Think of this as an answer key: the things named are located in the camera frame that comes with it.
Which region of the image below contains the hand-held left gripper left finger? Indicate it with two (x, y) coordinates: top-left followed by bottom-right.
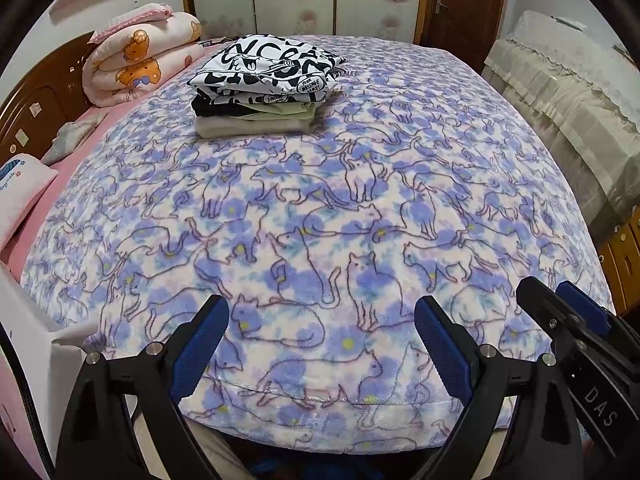
(55, 294), (231, 480)

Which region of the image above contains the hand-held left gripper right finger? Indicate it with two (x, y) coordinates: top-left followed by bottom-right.
(414, 295), (586, 480)

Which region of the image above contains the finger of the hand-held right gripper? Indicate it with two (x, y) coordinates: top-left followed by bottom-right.
(516, 276), (577, 334)
(555, 280), (619, 337)

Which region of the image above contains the black and white printed jacket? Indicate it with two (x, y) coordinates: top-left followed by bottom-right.
(186, 34), (348, 108)

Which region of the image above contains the wooden cabinet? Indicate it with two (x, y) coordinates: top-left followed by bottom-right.
(597, 207), (640, 313)

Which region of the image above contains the purple cat print blanket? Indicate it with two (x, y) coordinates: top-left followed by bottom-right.
(20, 35), (616, 456)

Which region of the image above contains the lace covered furniture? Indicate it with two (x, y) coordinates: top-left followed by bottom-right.
(482, 10), (640, 231)

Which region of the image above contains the beige folded garment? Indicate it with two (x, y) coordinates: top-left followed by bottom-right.
(194, 110), (321, 139)

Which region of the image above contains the pink bed sheet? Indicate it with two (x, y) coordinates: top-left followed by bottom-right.
(10, 37), (236, 281)

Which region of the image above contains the white pillow with blue print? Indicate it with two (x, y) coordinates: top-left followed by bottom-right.
(0, 154), (60, 253)

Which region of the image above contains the black folded garment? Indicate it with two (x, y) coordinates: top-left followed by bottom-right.
(191, 95), (281, 116)

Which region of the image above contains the grey cloth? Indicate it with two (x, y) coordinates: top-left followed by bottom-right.
(40, 121), (96, 166)

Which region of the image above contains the green folded garment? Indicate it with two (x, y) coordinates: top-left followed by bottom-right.
(235, 100), (318, 122)

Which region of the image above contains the wooden headboard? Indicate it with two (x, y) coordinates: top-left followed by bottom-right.
(0, 30), (98, 168)

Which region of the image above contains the brown wooden door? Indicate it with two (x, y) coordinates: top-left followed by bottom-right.
(420, 0), (511, 56)

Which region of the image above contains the pink bear print quilt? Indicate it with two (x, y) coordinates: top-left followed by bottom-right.
(82, 4), (211, 107)

